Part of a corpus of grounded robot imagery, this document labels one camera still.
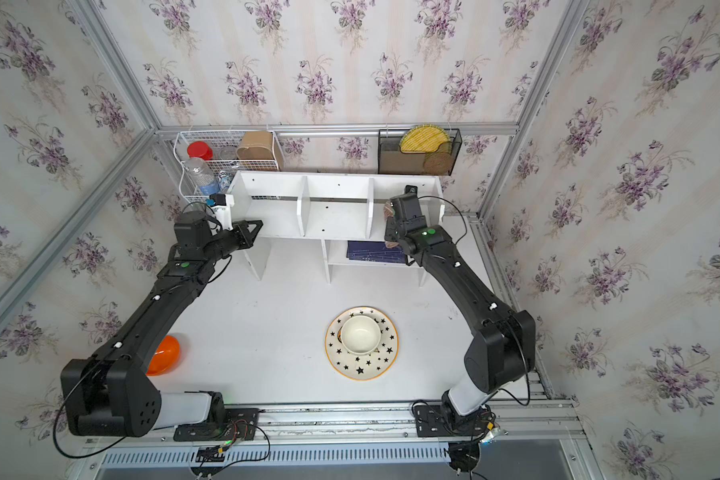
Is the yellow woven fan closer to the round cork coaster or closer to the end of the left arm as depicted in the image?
the round cork coaster

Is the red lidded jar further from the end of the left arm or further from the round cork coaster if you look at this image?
the round cork coaster

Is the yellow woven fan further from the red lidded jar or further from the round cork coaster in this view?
the red lidded jar

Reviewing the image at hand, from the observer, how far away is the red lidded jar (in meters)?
0.92

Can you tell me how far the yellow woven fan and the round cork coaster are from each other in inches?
0.9

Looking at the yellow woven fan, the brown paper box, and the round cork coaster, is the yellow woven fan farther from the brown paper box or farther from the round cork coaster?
the brown paper box

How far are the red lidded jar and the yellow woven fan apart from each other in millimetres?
619

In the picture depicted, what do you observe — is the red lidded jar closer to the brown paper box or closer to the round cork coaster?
the brown paper box

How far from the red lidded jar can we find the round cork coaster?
705mm

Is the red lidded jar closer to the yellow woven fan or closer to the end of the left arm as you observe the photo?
the end of the left arm

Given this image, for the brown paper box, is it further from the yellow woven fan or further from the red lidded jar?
the yellow woven fan

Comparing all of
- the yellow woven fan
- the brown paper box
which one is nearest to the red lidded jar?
the brown paper box

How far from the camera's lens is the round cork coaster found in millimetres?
959

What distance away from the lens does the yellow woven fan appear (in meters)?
0.94

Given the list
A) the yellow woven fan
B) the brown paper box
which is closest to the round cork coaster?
the yellow woven fan
